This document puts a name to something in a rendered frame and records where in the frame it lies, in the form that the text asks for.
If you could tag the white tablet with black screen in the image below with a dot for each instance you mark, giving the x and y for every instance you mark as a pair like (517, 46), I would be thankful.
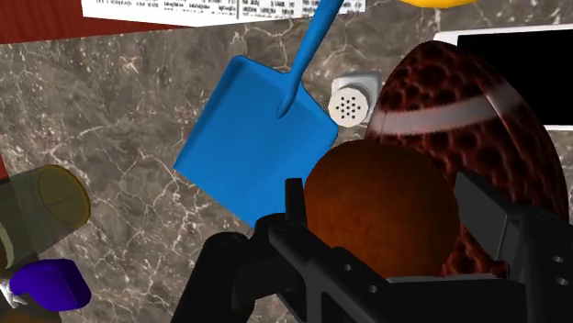
(528, 71)

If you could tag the white salt shaker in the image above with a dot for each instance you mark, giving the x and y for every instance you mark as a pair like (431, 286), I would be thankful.
(348, 105)

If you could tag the blue dustpan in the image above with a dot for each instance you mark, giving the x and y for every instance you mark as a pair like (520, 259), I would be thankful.
(255, 147)

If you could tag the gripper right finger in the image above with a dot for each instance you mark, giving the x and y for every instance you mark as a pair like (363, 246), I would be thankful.
(515, 223)

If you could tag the orange ball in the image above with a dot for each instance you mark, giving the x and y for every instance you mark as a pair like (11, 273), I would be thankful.
(380, 206)

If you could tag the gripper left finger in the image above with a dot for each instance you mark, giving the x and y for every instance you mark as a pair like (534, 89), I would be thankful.
(295, 250)

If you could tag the olive translucent jar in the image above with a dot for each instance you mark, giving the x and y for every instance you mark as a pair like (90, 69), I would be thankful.
(44, 210)

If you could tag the yellow round object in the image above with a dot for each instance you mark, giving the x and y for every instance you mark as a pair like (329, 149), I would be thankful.
(436, 2)

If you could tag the purple cylinder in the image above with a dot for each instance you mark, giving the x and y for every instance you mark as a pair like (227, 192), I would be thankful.
(53, 284)

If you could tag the brown football with white stripe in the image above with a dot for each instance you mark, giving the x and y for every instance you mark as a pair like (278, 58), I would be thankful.
(452, 89)

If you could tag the open printed newspaper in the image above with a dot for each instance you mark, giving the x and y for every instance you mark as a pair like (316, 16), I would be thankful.
(201, 10)

